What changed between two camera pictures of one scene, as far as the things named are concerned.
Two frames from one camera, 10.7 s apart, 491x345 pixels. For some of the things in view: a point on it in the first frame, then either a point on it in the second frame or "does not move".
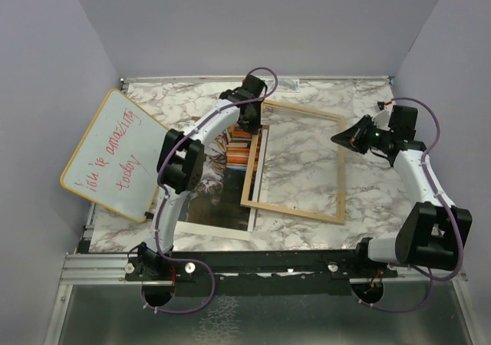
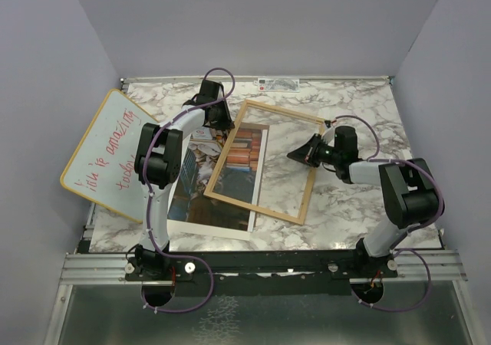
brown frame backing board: (224, 205) does not move
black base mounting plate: (258, 274) does not move
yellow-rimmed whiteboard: (116, 159) does not move
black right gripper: (354, 136) -> (305, 153)
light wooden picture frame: (341, 218) -> (227, 149)
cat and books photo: (215, 209) does not move
